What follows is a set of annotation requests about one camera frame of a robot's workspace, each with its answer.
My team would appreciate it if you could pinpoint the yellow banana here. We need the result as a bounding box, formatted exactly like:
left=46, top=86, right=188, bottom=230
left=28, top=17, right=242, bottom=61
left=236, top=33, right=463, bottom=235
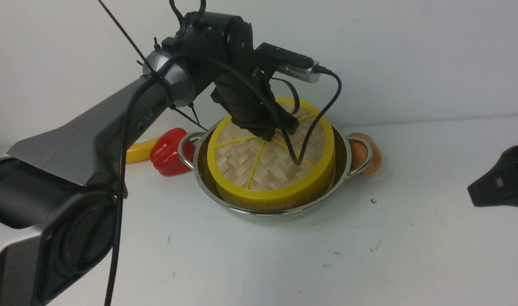
left=125, top=137, right=159, bottom=164

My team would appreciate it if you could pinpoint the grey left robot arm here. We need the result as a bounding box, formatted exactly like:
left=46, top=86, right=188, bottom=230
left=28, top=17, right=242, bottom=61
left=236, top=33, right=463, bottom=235
left=0, top=10, right=314, bottom=306

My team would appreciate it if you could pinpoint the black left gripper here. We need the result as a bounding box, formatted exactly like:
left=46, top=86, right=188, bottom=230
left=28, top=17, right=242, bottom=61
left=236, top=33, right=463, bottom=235
left=210, top=72, right=300, bottom=141

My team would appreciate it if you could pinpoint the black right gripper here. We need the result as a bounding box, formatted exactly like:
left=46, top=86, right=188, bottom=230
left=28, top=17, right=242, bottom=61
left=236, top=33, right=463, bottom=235
left=468, top=145, right=518, bottom=208

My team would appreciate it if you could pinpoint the stainless steel pot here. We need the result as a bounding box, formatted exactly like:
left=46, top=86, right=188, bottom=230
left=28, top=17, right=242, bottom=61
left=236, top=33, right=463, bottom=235
left=177, top=122, right=374, bottom=220

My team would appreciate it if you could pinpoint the yellow bamboo steamer basket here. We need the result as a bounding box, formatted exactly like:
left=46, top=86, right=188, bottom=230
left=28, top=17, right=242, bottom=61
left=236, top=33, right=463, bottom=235
left=216, top=162, right=335, bottom=212

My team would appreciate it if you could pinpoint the yellow bamboo steamer lid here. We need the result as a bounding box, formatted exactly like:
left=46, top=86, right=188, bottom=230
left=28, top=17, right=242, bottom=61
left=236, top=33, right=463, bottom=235
left=207, top=116, right=335, bottom=201

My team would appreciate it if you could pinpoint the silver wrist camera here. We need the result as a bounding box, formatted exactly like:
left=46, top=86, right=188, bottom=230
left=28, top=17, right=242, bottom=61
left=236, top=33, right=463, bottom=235
left=255, top=42, right=320, bottom=84

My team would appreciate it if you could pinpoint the red bell pepper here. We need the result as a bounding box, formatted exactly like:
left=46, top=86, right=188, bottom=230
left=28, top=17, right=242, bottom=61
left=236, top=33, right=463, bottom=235
left=150, top=127, right=190, bottom=177

